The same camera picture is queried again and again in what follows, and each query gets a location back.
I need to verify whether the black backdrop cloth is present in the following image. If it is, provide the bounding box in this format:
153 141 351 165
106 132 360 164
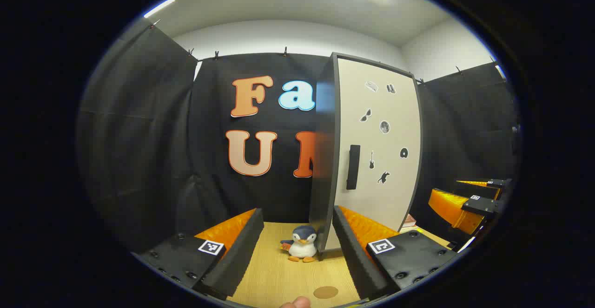
77 18 519 253

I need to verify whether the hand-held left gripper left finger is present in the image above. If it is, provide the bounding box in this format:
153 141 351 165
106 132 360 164
132 208 264 300

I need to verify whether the penguin plush toy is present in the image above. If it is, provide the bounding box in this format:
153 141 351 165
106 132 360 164
280 225 319 263

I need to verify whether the row of backdrop clips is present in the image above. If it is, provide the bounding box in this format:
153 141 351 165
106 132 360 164
149 19 496 85

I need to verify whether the black door handle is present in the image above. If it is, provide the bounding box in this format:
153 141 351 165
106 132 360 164
346 144 361 190

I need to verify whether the ceiling light strip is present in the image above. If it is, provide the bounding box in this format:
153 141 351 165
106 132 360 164
143 0 176 19

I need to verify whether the grey cabinet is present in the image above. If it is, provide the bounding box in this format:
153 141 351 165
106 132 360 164
309 52 423 255

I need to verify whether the white cabinet door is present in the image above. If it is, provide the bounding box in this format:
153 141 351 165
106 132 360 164
324 56 423 253

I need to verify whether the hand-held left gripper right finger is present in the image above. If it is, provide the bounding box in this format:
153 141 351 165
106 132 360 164
333 206 458 301

